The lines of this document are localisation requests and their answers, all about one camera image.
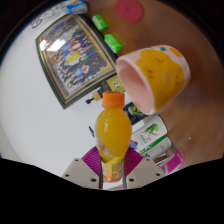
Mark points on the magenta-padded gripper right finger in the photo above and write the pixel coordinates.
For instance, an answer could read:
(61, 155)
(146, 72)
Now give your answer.
(143, 171)

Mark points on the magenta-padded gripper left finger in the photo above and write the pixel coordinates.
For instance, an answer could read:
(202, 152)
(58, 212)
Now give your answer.
(81, 171)

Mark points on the orange-capped clear drink bottle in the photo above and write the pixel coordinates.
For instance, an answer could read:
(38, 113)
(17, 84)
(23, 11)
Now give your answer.
(113, 130)

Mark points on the white blue-capped lotion bottle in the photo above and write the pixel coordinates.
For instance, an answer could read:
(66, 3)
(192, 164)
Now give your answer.
(150, 131)

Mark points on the pink and yellow mug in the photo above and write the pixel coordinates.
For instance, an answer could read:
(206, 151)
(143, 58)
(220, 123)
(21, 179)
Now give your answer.
(163, 75)

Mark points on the black-framed group picture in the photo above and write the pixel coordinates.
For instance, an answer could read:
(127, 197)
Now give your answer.
(73, 58)

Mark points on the flat round red coaster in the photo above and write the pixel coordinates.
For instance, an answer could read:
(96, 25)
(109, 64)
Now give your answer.
(130, 10)

